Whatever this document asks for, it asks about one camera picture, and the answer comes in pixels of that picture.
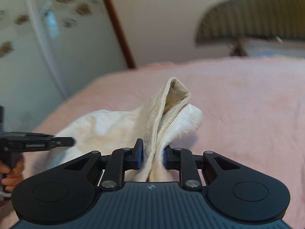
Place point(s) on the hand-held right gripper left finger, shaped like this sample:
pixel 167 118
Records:
pixel 140 155

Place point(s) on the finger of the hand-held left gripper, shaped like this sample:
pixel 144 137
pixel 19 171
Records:
pixel 63 142

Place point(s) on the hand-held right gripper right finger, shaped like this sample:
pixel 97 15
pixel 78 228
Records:
pixel 165 158

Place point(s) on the cream white towel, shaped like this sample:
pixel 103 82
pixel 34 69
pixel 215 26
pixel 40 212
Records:
pixel 114 124

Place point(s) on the person's left hand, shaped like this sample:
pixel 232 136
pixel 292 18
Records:
pixel 14 175

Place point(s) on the white door with decals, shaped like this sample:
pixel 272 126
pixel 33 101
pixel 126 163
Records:
pixel 71 52

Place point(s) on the pink bed sheet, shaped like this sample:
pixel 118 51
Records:
pixel 238 100

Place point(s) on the olive padded headboard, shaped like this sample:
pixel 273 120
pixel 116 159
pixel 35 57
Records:
pixel 250 16

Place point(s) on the brown wooden door frame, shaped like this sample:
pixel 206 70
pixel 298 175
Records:
pixel 119 28

